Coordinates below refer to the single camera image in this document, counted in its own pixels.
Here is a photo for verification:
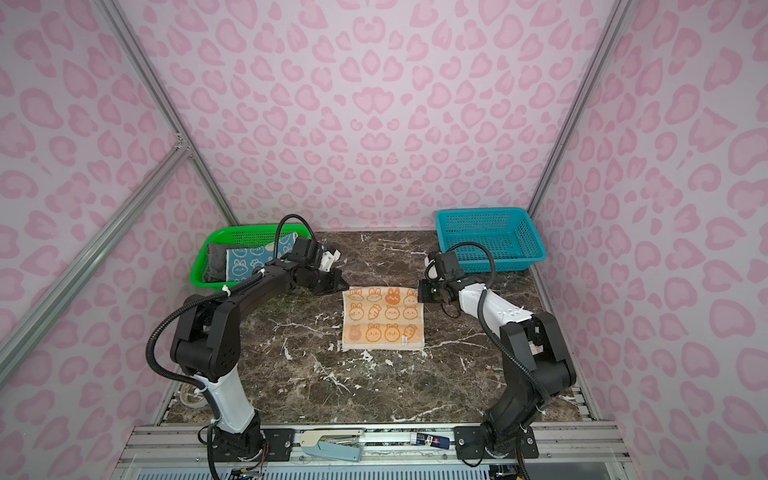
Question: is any clear tape roll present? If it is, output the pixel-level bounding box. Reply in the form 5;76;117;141
177;384;207;410

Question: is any green plastic basket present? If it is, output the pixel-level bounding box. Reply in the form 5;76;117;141
190;224;311;289

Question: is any orange patterned cloth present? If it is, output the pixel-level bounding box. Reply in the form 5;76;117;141
342;286;425;350

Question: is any teal plastic basket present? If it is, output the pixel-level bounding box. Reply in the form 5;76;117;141
435;207;548;272

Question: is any small blue battery pack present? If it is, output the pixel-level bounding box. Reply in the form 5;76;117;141
410;432;451;450

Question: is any grey stapler tool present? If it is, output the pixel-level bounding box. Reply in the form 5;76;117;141
300;429;365;462

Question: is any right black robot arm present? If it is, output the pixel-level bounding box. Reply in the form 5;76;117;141
417;242;577;479

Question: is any aluminium front rail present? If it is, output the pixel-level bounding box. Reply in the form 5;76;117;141
111;421;638;479

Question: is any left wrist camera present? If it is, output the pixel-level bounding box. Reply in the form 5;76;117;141
317;246;341;272

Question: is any blue patterned cloth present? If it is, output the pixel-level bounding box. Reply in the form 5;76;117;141
226;232;298;282

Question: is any grey towel gold emblem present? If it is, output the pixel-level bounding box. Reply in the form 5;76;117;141
203;243;231;283

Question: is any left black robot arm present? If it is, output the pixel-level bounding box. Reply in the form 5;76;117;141
145;231;349;467

